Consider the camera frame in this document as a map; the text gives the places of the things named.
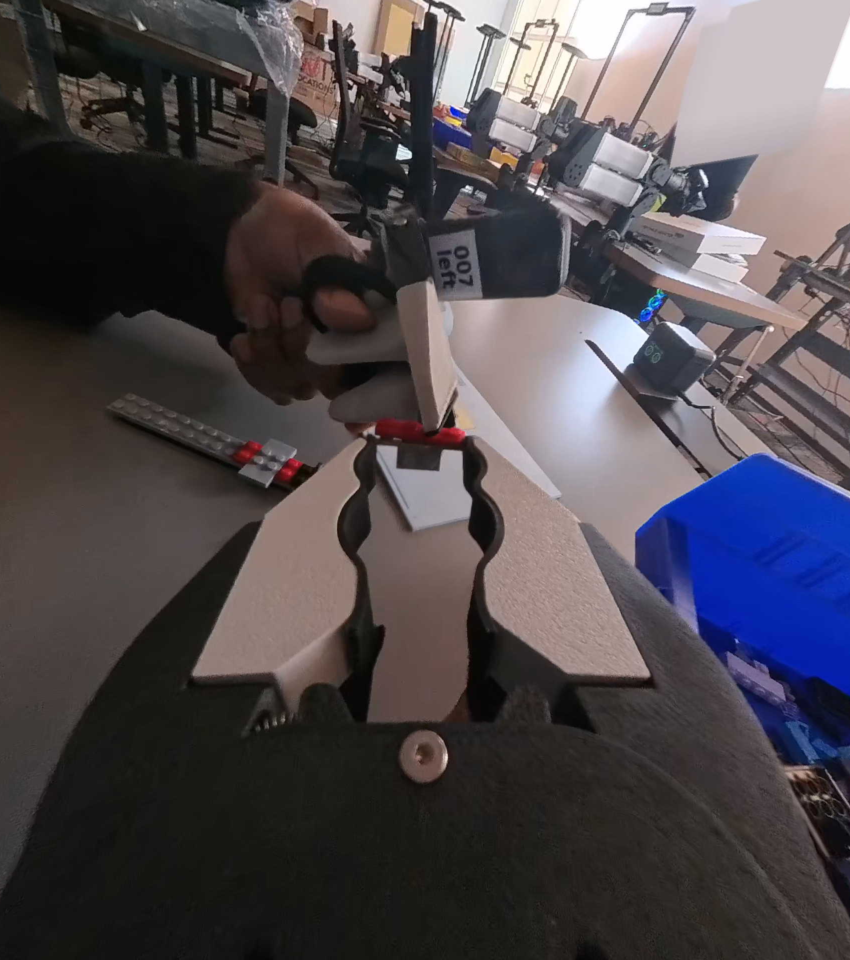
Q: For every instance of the pale instruction booklet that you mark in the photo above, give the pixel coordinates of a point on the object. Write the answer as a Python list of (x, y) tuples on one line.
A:
[(432, 502)]

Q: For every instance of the small pale toy brick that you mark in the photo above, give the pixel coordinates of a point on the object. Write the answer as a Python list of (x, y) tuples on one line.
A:
[(419, 457)]

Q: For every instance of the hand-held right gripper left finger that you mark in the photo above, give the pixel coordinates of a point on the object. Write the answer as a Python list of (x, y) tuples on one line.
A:
[(282, 600)]

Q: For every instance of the wooden work table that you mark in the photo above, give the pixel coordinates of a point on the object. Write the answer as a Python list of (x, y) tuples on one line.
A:
[(709, 296)]

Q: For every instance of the person's left hand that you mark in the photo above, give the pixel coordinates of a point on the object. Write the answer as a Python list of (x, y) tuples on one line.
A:
[(267, 247)]

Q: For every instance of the grey desk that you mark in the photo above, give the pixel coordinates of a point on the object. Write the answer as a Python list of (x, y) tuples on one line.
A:
[(95, 562)]

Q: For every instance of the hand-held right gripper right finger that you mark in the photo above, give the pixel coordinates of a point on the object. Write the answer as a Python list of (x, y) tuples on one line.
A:
[(560, 600)]

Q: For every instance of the plastic-wrapped dark bundle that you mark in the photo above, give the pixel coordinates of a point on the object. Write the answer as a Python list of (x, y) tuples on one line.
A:
[(275, 45)]

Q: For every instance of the long grey studded plate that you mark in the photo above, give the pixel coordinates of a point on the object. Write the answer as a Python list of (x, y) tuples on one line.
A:
[(170, 424)]

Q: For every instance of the small red toy piece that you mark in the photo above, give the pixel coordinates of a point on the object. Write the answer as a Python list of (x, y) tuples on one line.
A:
[(247, 451)]

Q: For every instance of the white flat box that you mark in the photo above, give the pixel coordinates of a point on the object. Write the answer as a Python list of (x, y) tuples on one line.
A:
[(702, 236)]

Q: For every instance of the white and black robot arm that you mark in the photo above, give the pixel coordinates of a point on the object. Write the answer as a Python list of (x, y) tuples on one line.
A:
[(507, 120), (612, 169)]

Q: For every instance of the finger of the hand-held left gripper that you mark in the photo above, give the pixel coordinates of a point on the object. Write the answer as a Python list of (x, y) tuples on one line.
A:
[(428, 352)]

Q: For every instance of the black cube device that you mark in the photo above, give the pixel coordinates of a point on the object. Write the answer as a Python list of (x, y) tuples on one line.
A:
[(676, 356)]

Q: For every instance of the steel workbench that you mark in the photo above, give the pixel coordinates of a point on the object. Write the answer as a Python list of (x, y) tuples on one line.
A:
[(192, 45)]

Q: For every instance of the red toy plate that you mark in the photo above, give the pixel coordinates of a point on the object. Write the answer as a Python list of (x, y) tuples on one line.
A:
[(417, 430)]

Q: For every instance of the person's left forearm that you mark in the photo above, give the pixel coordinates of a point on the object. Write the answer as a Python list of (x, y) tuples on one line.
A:
[(95, 225)]

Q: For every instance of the large pile of toy bricks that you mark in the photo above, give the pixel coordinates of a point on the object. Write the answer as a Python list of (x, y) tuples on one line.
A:
[(829, 750)]

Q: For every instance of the blue plastic bin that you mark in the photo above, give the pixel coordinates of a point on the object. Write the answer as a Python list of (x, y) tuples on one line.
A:
[(769, 540)]

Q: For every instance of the tall black office chair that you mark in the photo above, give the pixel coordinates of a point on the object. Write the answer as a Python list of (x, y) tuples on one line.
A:
[(365, 150)]

